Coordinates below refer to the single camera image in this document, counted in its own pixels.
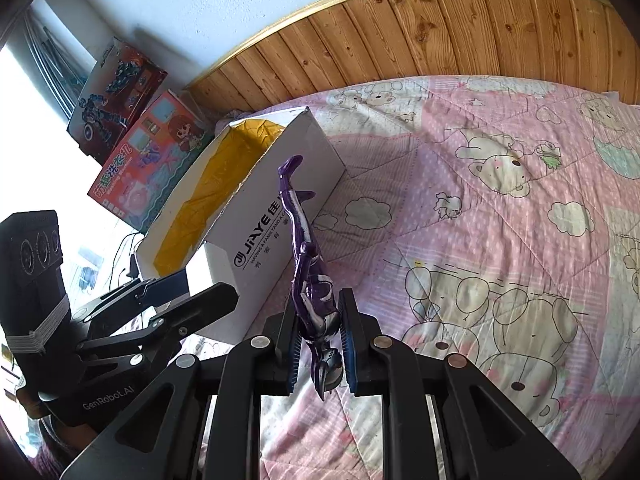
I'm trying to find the dark robot toy box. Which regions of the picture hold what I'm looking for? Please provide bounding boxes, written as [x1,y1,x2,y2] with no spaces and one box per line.
[66,36,168,166]

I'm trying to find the black power adapter with cable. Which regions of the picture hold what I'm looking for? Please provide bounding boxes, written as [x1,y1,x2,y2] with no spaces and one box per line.
[111,232,146,283]

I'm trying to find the person's left forearm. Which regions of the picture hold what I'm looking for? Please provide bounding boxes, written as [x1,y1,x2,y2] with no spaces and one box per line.
[20,405,101,480]

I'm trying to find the pink printed blanket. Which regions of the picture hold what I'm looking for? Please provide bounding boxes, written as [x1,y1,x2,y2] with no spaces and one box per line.
[145,74,640,480]

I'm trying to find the metal window bars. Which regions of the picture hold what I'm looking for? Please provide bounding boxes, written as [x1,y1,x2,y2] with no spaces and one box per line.
[20,10,98,121]

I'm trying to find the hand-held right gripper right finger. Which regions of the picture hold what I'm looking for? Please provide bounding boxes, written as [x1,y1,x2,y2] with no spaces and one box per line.
[339,287,583,480]

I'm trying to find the white cardboard box yellow tape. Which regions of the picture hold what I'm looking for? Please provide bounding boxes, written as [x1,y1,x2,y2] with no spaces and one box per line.
[132,105,346,346]

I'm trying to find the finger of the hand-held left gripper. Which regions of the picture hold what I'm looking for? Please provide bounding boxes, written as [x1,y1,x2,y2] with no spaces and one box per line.
[76,284,240,376]
[72,269,193,333]

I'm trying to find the pink cartoon toy box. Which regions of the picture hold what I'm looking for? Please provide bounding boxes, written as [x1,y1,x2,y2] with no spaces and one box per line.
[87,91,213,233]

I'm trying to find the white charger plug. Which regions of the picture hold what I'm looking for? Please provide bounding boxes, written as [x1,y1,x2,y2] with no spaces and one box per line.
[186,241,240,302]

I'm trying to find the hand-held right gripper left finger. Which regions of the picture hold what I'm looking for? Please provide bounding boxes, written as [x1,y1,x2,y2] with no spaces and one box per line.
[60,305,303,480]

